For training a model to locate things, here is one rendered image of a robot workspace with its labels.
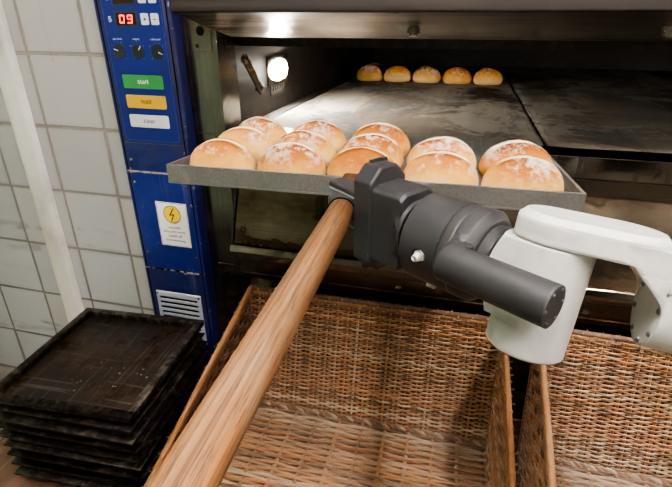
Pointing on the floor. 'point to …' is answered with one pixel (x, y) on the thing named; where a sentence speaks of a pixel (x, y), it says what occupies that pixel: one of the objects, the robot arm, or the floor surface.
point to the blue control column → (176, 281)
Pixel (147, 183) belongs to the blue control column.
